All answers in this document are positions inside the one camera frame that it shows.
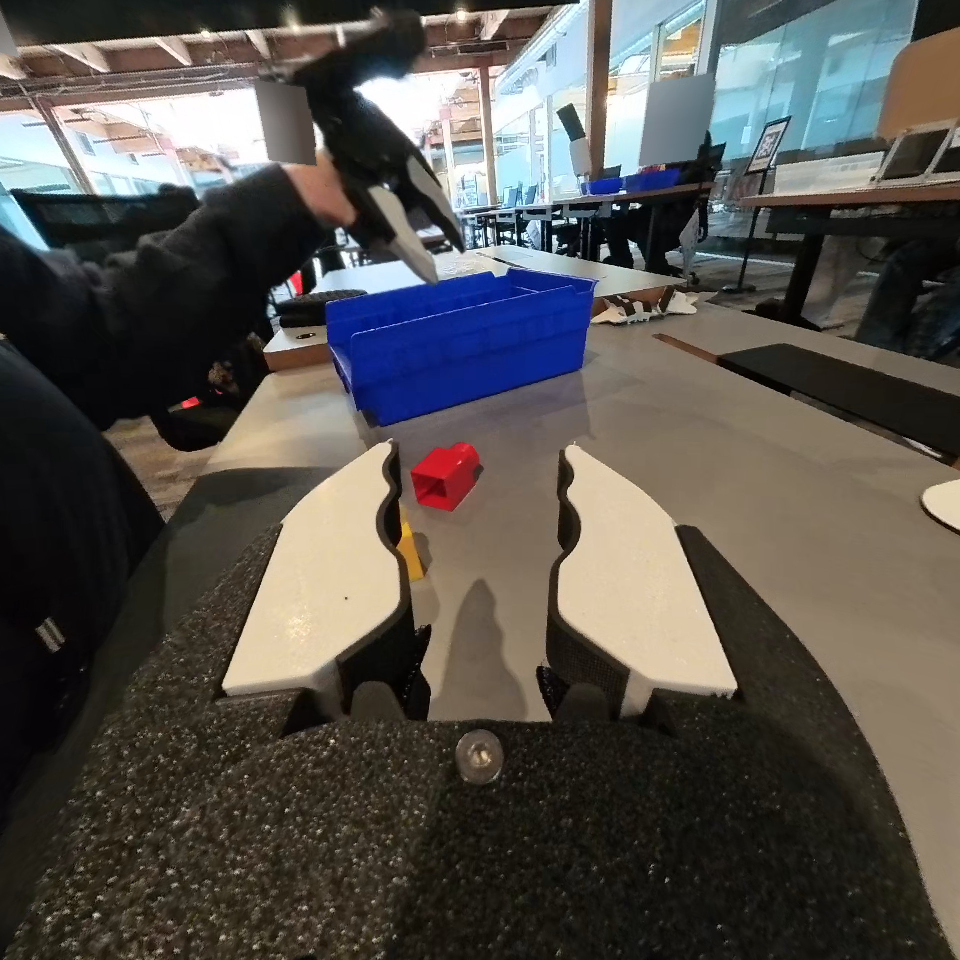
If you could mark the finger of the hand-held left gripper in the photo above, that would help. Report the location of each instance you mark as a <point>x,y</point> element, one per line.
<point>435,191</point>
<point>405,232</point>

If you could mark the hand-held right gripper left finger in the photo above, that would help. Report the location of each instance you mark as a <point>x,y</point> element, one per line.
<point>315,577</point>

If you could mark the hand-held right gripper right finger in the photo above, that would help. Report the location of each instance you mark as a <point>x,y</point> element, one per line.
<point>637,592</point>

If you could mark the yellow mega block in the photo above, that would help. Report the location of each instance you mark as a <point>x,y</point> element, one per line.
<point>411,555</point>

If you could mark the blue plastic bin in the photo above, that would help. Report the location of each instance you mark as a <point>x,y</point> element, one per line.
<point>465,337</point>

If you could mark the red mega block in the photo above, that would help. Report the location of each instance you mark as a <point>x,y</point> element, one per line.
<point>446,476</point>

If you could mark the person's left forearm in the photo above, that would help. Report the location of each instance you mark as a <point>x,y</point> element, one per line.
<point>165,292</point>

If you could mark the person's left hand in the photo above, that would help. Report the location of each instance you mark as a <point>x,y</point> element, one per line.
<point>326,191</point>

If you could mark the long wooden table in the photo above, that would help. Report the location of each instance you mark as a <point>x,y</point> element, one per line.
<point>600,206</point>

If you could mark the small blue bin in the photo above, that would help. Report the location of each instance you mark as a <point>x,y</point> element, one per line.
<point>602,184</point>
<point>651,180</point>

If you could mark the person's dark torso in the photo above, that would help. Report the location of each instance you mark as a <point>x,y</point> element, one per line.
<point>67,570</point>

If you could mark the black mat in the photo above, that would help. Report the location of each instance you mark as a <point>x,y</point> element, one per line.
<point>847,390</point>

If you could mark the white round plate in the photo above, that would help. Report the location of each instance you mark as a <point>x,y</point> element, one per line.
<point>943,506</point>

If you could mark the sign stand with code print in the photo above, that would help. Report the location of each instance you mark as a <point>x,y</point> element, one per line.
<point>765,180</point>

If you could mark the wooden desk with black legs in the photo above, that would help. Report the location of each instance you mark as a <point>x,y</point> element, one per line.
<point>847,217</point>

